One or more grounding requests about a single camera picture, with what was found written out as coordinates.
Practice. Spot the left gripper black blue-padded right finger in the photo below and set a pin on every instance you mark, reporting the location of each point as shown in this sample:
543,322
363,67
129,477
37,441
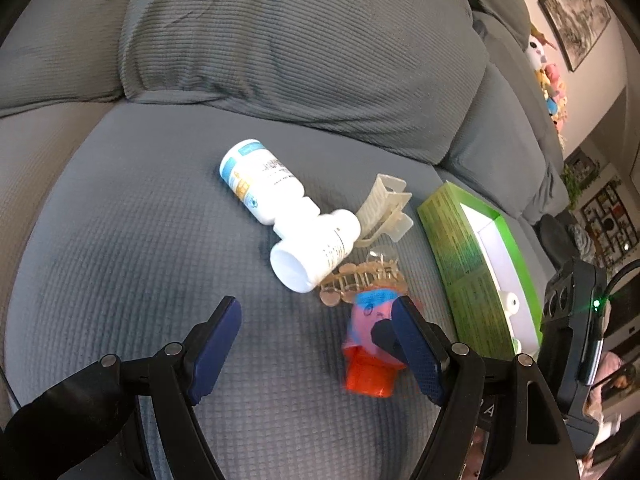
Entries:
527,437

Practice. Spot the pink toy orange base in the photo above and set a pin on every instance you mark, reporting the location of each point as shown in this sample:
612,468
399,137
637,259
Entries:
372,352

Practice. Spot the black round object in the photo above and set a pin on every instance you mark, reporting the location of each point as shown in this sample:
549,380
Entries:
555,240

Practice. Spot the black framed wall picture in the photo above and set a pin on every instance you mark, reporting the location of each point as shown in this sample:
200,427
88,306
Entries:
577,25

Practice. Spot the white roll in box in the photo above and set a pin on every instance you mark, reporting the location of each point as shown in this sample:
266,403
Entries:
510,303

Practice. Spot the plain white pill bottle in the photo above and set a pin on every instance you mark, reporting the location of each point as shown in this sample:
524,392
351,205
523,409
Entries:
306,256

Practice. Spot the grey sofa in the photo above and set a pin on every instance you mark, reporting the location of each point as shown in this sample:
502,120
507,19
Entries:
139,240

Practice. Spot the colourful plush toys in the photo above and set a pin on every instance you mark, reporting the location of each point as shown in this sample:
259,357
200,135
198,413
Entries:
548,75

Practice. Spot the beige hair claw clip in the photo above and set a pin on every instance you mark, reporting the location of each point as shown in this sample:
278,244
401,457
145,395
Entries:
382,213

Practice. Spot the large grey back cushion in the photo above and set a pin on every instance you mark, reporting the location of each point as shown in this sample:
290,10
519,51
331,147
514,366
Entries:
398,74

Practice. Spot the green potted plant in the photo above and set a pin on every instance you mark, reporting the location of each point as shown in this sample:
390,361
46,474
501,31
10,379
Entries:
578,173

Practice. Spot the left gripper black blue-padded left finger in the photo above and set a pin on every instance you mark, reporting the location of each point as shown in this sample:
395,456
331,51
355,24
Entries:
90,424

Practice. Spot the brown beaded hair clip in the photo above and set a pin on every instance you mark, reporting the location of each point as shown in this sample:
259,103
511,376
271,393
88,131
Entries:
379,270

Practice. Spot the black tracker camera box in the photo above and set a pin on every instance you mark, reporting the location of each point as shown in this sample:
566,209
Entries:
572,328

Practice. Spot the white bottle blue label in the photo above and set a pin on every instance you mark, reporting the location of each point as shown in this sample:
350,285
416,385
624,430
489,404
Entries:
269,190

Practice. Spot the green cardboard box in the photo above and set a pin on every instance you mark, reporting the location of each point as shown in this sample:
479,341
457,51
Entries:
477,256

